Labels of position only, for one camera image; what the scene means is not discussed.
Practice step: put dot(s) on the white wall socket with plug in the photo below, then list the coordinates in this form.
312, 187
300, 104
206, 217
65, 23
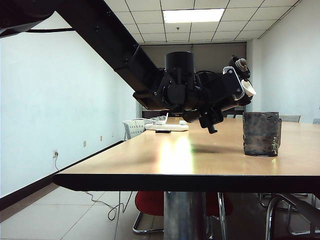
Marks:
55, 153

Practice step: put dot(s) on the grey metal table leg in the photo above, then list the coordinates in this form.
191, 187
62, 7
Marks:
185, 217

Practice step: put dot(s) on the white perforated plastic chair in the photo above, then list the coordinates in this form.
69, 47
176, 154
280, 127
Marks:
133, 128

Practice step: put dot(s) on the white power strip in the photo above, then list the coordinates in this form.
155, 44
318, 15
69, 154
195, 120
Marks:
165, 127

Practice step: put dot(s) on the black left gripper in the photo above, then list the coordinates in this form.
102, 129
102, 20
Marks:
217, 95

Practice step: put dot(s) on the red chair chrome frame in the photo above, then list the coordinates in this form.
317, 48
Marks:
150, 202

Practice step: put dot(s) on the dark chair chrome frame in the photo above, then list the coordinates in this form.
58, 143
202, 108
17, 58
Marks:
282, 207

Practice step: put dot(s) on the black flat phone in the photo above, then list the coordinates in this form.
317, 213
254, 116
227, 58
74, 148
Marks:
163, 131

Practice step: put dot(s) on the dark smoky glass mug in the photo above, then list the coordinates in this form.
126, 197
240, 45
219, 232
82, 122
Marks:
260, 135

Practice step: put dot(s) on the rectangular ceiling light panel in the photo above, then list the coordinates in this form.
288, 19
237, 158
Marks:
193, 15

